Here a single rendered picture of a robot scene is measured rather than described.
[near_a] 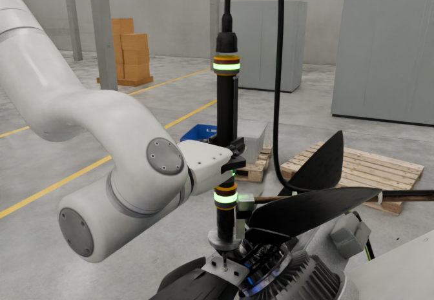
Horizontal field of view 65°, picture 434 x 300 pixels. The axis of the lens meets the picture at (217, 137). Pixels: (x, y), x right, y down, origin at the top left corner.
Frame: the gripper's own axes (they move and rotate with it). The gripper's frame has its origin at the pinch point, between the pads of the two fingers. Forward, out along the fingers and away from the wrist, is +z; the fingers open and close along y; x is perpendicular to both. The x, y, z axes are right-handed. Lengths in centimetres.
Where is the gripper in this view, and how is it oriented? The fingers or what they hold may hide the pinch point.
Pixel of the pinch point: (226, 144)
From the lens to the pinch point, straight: 62.8
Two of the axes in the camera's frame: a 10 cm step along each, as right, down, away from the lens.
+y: 8.4, 1.9, -5.2
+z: 5.5, -2.9, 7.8
